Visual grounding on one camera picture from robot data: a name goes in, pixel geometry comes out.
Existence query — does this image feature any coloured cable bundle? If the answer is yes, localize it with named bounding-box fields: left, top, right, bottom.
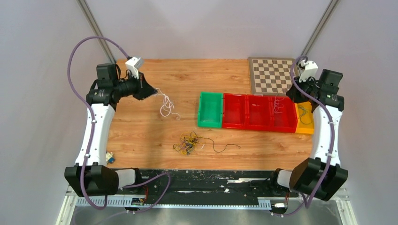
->
left=172, top=131, right=206, bottom=157

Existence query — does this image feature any blue white toy block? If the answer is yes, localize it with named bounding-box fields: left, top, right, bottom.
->
left=106, top=152, right=115, bottom=164

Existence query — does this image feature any red bin middle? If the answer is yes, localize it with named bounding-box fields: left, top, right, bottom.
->
left=245, top=95, right=274, bottom=131

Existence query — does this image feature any right aluminium corner post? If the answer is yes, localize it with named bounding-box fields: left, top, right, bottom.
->
left=298, top=0, right=340, bottom=56

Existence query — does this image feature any white slotted cable duct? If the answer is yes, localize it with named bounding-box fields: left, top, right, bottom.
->
left=75, top=197, right=272, bottom=210

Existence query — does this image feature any pink thin cable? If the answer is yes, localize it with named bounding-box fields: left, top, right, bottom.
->
left=271, top=95, right=285, bottom=116

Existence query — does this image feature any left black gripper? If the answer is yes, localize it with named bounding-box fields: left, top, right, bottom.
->
left=114, top=71, right=158, bottom=101

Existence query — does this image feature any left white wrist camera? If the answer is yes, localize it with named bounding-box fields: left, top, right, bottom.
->
left=125, top=57, right=144, bottom=79

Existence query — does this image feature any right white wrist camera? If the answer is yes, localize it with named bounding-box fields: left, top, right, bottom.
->
left=297, top=60, right=318, bottom=83

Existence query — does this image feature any wooden chessboard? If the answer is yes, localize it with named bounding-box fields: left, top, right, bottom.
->
left=248, top=57, right=294, bottom=95

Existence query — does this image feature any left aluminium corner post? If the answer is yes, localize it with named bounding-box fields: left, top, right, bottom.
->
left=76, top=0, right=116, bottom=63

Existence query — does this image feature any red bin right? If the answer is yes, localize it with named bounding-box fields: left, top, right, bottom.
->
left=270, top=96, right=297, bottom=133

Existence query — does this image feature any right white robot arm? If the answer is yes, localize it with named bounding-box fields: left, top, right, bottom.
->
left=268, top=69, right=348, bottom=201

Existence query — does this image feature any red bin left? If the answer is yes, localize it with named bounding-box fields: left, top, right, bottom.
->
left=222, top=93, right=247, bottom=130

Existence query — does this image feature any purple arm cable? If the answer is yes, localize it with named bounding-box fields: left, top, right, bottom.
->
left=270, top=56, right=337, bottom=217
left=67, top=36, right=172, bottom=214

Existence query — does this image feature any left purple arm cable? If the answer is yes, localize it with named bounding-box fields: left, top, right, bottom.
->
left=67, top=36, right=172, bottom=214

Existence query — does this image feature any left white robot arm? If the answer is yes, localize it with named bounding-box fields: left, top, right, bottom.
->
left=64, top=60, right=157, bottom=197

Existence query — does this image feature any aluminium corner post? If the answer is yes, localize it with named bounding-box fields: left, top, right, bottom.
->
left=76, top=0, right=116, bottom=63
left=298, top=0, right=340, bottom=56

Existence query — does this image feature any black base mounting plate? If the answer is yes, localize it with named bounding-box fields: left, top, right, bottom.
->
left=117, top=169, right=288, bottom=206

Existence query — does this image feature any red bin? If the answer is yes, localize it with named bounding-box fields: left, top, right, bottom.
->
left=222, top=93, right=247, bottom=130
left=245, top=95, right=274, bottom=131
left=270, top=96, right=297, bottom=133

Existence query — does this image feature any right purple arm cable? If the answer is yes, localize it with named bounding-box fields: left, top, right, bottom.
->
left=270, top=56, right=337, bottom=217

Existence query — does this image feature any white thin cable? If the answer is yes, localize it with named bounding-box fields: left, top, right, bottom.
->
left=155, top=88, right=182, bottom=121

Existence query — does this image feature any yellow plastic bin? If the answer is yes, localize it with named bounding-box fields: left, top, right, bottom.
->
left=294, top=102, right=314, bottom=135

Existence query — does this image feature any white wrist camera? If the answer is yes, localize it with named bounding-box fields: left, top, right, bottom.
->
left=125, top=57, right=144, bottom=79
left=297, top=60, right=318, bottom=83

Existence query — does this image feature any green plastic bin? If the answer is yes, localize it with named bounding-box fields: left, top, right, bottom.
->
left=198, top=91, right=223, bottom=128

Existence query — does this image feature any black thin cable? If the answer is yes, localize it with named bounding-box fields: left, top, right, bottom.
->
left=202, top=136, right=242, bottom=154

